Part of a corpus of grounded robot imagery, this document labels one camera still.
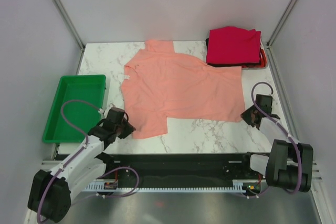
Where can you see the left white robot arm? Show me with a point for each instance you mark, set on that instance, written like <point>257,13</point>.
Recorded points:
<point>53,191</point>

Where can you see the pink t shirt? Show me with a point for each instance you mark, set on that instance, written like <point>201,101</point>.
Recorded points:
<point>161,83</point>

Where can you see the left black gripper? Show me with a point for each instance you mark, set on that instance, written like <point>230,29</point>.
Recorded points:
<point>129,129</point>

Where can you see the left aluminium frame post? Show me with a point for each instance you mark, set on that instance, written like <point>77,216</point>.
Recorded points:
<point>69,24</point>

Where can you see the folded red t shirt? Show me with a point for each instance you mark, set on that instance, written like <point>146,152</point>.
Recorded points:
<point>232,45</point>

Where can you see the white slotted cable duct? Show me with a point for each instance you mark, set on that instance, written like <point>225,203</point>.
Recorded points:
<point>104,186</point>

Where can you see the green plastic tray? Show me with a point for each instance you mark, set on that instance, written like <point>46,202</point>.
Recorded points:
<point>79,96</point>

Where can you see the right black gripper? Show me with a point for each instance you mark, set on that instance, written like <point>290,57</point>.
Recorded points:
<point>244,116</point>

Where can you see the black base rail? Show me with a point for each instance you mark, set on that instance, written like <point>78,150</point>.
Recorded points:
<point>179,170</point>

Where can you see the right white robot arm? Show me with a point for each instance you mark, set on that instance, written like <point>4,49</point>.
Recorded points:
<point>289,162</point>

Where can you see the right aluminium frame post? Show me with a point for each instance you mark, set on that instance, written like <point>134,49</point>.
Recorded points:
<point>288,10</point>

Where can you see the aluminium frame post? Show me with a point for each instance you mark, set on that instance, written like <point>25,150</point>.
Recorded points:
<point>69,24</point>
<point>288,10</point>

